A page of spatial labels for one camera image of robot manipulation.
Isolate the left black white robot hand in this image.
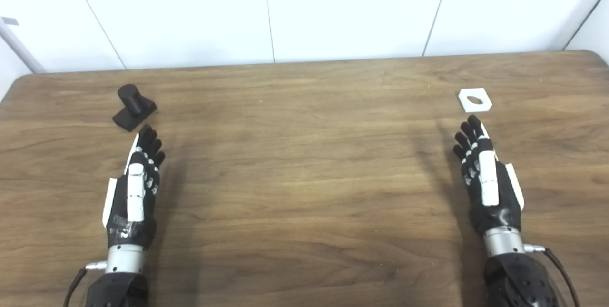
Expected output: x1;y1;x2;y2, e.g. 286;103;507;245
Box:
102;124;166;250

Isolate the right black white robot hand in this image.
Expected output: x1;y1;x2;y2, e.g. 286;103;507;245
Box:
452;115;525;237

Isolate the black peg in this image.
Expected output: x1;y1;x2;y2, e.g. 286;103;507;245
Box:
112;84;157;132

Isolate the white square piece with hole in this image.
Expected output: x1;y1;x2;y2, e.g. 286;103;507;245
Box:
458;88;493;113

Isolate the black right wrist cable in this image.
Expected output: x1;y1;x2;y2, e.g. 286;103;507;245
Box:
523;244;581;307

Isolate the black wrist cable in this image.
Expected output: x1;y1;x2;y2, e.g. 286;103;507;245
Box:
523;244;581;307
63;260;108;307

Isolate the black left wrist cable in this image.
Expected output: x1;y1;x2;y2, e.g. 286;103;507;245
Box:
63;260;108;307

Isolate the grey wall corner post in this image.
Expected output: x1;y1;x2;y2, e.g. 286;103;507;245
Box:
0;16;46;74

